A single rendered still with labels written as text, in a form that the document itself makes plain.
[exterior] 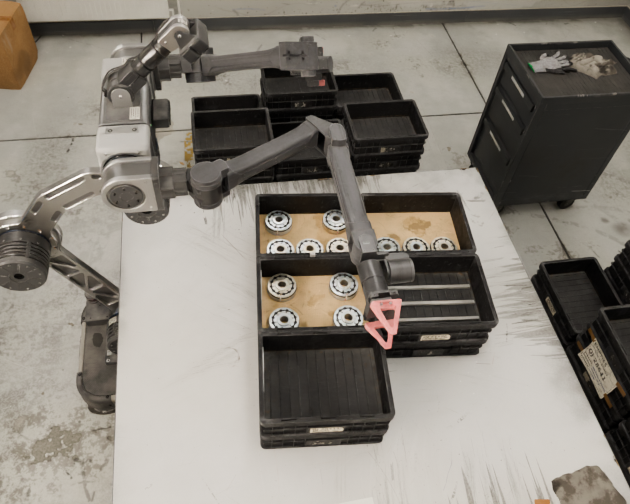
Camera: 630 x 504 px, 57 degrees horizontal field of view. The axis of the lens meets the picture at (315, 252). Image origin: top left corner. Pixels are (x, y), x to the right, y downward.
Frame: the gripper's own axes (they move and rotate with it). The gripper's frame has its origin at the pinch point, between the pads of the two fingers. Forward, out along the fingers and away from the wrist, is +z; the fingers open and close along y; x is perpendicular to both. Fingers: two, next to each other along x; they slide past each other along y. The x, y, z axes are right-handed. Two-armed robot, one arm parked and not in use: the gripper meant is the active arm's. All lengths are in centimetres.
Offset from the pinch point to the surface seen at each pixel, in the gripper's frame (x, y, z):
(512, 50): -124, 53, -182
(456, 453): -35, 75, 5
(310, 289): 3, 62, -56
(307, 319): 6, 62, -43
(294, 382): 14, 62, -21
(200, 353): 43, 76, -43
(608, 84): -167, 57, -155
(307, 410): 12, 62, -11
